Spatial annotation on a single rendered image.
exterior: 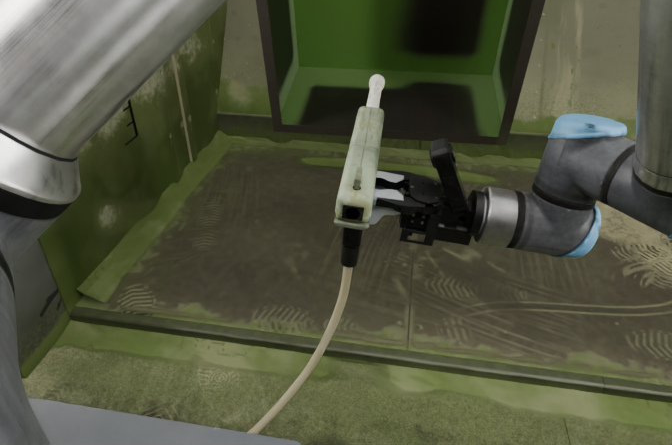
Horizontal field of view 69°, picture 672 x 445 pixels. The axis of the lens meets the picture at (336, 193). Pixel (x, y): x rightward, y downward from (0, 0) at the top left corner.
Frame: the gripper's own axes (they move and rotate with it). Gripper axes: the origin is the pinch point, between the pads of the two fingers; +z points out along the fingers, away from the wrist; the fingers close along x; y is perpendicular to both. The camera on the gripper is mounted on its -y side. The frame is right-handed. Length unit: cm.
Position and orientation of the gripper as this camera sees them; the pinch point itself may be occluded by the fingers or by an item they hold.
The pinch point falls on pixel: (353, 181)
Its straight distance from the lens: 75.7
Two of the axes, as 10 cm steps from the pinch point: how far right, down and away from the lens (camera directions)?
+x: 1.2, -5.5, 8.3
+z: -9.9, -1.6, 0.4
